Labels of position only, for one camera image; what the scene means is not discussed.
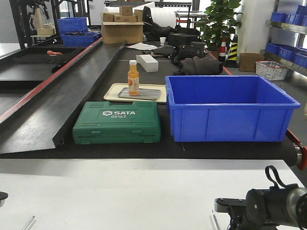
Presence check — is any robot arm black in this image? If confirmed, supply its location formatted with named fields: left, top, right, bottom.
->
left=214, top=165, right=307, bottom=230
left=0, top=192, right=8, bottom=207

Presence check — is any small metal tray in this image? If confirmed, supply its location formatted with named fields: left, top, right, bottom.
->
left=118, top=87, right=161, bottom=101

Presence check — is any beige plastic tray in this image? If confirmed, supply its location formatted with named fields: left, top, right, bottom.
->
left=104, top=83, right=166, bottom=104

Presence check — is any orange juice bottle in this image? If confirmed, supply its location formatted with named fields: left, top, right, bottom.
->
left=128, top=60, right=139, bottom=96

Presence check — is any large blue plastic bin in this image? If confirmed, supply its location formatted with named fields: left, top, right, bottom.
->
left=165, top=75, right=300, bottom=142

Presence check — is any white foam block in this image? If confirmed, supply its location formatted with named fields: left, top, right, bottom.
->
left=136, top=55, right=159, bottom=72

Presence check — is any green SATA tool case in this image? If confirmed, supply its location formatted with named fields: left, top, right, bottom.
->
left=72, top=101, right=161, bottom=145

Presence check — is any dark jacket pile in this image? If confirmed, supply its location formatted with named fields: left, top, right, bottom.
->
left=173, top=57, right=224, bottom=75

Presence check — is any white paper cup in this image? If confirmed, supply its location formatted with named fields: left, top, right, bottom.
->
left=160, top=37, right=166, bottom=46

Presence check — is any black backpack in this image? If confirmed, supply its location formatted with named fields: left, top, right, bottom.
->
left=171, top=45, right=205, bottom=65

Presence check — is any large cardboard box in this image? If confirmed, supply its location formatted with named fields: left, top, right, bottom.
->
left=102, top=22, right=143, bottom=44

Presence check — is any yellow black traffic cone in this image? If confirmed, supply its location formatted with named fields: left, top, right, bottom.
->
left=225, top=35, right=238, bottom=68

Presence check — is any red white traffic cone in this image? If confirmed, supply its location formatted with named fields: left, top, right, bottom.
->
left=218, top=38, right=226, bottom=63

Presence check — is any brown cardboard box floor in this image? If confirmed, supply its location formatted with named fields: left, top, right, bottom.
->
left=239, top=53, right=264, bottom=72

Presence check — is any blue bin far left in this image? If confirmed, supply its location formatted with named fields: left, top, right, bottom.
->
left=61, top=33, right=101, bottom=47

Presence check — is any potted green plant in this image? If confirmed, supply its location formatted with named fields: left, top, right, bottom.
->
left=196, top=0, right=242, bottom=50

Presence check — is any white mesh basket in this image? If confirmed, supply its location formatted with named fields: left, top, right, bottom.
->
left=256, top=60, right=288, bottom=81

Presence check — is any red conveyor end roller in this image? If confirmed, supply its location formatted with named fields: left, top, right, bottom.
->
left=286, top=129, right=307, bottom=171

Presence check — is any orange handled tool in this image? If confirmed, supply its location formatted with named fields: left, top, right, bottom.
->
left=47, top=50, right=62, bottom=56

